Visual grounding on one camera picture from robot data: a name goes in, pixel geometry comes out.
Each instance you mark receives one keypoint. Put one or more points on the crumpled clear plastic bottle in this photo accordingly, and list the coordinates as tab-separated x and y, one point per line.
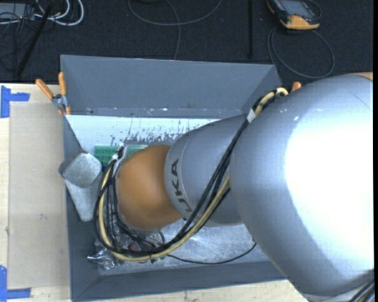
104	259

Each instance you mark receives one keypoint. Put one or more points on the grey metal bin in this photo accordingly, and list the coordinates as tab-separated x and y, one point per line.
163	87

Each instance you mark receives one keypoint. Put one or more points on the green studded flat block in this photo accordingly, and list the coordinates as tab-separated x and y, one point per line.
104	154

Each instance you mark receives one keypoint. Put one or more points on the pale cardboard board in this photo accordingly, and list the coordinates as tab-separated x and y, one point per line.
34	193

